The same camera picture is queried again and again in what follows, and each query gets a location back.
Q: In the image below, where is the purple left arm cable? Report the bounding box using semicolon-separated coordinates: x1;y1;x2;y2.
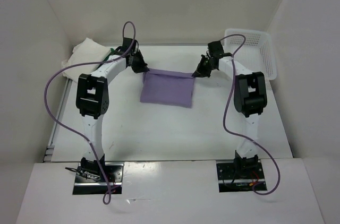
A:
43;21;139;205

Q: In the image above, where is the green t shirt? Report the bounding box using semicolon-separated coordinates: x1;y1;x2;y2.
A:
103;48;115;62

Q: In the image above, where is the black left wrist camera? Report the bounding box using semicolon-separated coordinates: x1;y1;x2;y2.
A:
111;37;139;56

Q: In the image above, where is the white t shirt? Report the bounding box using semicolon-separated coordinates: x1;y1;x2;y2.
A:
62;38;111;82

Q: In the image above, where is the lavender t shirt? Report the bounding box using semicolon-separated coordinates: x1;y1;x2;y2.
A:
140;69;195;108

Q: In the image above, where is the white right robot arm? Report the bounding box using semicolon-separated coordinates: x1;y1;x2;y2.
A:
192;53;267;178

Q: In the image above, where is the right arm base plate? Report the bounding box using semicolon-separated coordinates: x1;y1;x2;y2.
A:
216;161;267;193

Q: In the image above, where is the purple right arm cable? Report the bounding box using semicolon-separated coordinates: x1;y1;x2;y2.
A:
219;33;281;195

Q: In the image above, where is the white plastic basket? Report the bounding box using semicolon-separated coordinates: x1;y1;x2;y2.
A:
224;29;277;80

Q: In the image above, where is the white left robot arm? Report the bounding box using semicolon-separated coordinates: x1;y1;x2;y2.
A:
76;50;149;182

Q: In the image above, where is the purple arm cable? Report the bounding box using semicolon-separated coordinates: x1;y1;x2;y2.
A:
43;21;139;205
219;33;281;195

